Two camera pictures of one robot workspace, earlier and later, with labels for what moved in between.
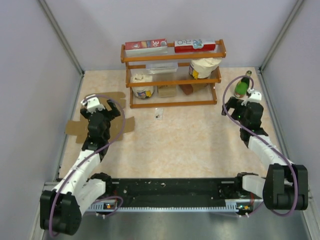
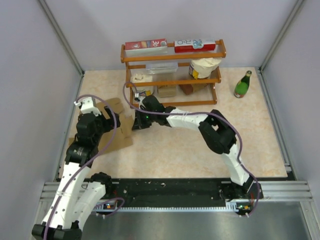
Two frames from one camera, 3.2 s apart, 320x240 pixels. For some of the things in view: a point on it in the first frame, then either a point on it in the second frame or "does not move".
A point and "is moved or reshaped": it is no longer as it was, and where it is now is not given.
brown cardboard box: (118, 125) is moved or reshaped
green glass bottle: (240, 90) does not move
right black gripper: (234, 103) → (139, 124)
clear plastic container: (162, 67) does not move
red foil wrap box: (146, 47) does not move
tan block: (167, 91) does not move
